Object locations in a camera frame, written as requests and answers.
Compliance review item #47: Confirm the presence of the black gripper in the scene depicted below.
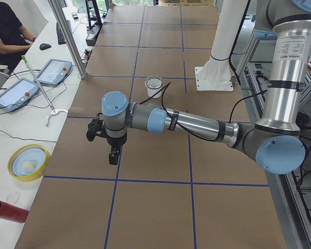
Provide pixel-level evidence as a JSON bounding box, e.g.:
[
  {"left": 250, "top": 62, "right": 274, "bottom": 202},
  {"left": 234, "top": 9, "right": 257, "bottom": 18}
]
[{"left": 106, "top": 136, "right": 126, "bottom": 164}]

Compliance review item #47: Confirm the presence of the clear plastic funnel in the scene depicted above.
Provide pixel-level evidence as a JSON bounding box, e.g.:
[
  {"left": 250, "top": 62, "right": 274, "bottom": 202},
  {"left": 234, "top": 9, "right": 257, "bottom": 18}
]
[{"left": 146, "top": 76, "right": 162, "bottom": 89}]

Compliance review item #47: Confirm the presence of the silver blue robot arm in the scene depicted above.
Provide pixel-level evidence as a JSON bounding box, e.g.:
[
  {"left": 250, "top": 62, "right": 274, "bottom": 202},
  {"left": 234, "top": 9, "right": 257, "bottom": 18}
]
[{"left": 101, "top": 1, "right": 311, "bottom": 174}]

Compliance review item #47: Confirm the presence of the grabber stick tool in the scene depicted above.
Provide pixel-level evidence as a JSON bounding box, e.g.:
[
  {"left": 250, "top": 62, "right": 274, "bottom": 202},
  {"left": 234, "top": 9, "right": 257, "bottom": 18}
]
[{"left": 21, "top": 55, "right": 68, "bottom": 127}]

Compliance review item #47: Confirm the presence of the white enamel mug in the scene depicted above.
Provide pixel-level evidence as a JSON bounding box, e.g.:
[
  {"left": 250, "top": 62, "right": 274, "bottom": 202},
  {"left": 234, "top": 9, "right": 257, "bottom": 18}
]
[{"left": 145, "top": 82, "right": 163, "bottom": 99}]

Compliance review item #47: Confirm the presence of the yellow rimmed bowl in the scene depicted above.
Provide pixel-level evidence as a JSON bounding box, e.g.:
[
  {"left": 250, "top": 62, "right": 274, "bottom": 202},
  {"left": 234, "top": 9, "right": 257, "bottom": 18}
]
[{"left": 7, "top": 144, "right": 51, "bottom": 182}]

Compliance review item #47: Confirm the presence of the teach pendant far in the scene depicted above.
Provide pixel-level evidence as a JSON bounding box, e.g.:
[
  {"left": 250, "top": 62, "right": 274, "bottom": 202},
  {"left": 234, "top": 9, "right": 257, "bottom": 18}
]
[{"left": 37, "top": 59, "right": 72, "bottom": 86}]

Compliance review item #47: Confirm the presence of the teach pendant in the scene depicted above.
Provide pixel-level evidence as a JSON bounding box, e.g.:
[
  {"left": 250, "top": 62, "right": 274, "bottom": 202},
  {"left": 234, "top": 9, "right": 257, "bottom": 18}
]
[
  {"left": 37, "top": 59, "right": 72, "bottom": 86},
  {"left": 0, "top": 78, "right": 40, "bottom": 112}
]

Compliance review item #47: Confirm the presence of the clear round lid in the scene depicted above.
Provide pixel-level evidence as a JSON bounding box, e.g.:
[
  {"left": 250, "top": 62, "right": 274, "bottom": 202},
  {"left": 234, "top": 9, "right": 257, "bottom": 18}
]
[{"left": 6, "top": 191, "right": 21, "bottom": 204}]

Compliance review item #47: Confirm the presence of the teach pendant near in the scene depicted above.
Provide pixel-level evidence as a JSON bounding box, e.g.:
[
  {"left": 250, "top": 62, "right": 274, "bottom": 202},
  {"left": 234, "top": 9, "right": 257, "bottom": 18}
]
[{"left": 0, "top": 78, "right": 40, "bottom": 112}]

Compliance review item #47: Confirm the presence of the red cylinder tube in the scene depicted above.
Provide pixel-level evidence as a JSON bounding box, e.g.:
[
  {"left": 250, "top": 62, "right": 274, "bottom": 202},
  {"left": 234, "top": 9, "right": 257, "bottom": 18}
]
[{"left": 0, "top": 200, "right": 29, "bottom": 223}]

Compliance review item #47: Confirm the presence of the black keyboard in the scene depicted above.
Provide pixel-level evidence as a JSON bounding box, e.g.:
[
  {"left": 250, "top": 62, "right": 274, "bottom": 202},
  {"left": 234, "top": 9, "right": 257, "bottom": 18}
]
[{"left": 56, "top": 23, "right": 66, "bottom": 45}]

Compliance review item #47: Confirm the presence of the black computer mouse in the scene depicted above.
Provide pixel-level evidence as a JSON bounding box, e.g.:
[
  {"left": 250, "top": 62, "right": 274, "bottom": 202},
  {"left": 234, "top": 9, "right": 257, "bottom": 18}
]
[{"left": 39, "top": 43, "right": 51, "bottom": 51}]

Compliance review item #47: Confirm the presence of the person in black shirt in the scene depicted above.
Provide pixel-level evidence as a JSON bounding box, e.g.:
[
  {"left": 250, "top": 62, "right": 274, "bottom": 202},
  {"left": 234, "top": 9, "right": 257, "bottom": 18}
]
[{"left": 0, "top": 2, "right": 37, "bottom": 71}]

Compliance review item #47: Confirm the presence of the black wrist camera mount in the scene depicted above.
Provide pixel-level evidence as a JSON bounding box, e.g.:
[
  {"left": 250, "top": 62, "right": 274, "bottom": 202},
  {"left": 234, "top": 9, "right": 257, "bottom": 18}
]
[{"left": 86, "top": 113, "right": 107, "bottom": 142}]

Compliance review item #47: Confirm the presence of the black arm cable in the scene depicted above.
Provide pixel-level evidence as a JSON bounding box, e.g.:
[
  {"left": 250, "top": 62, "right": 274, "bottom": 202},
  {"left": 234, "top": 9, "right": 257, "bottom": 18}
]
[{"left": 139, "top": 81, "right": 269, "bottom": 142}]

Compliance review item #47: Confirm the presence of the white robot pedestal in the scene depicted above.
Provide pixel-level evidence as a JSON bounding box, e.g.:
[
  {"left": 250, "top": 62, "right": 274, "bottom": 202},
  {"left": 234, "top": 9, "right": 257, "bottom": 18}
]
[{"left": 195, "top": 0, "right": 249, "bottom": 91}]

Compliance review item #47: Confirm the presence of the aluminium frame post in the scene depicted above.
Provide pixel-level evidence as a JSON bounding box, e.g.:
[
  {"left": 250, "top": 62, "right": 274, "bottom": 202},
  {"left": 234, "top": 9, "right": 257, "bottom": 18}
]
[{"left": 48, "top": 0, "right": 87, "bottom": 79}]

